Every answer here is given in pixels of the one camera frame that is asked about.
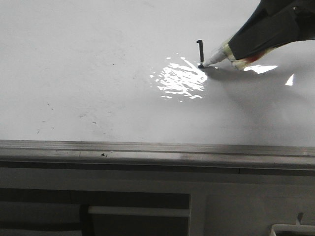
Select white whiteboard with aluminium frame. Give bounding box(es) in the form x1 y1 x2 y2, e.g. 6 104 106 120
0 0 315 170

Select grey shelf frame below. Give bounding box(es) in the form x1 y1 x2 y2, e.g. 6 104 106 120
0 188 190 236

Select white whiteboard marker with tape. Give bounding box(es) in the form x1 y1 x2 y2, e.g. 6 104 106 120
196 39 273 70

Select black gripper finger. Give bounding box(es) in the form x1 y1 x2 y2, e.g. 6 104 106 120
228 0 315 60

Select white bin corner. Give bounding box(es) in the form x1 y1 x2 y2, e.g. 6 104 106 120
270 224 315 236

